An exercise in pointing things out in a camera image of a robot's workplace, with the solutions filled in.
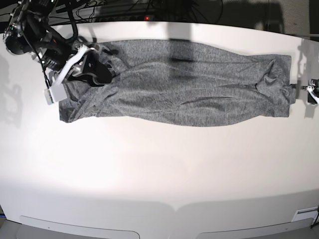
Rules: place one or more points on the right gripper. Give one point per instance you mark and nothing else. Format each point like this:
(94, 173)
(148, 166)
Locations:
(88, 69)

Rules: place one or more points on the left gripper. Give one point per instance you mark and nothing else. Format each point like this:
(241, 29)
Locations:
(314, 82)

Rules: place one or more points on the grey long-sleeve T-shirt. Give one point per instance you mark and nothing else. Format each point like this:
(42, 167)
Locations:
(183, 83)

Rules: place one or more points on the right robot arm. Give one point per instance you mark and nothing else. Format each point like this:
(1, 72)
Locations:
(28, 31)

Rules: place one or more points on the power strip with red light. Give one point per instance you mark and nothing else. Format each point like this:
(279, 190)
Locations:
(133, 15)

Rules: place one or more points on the white label sticker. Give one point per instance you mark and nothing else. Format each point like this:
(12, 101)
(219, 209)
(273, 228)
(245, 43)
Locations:
(307, 213)

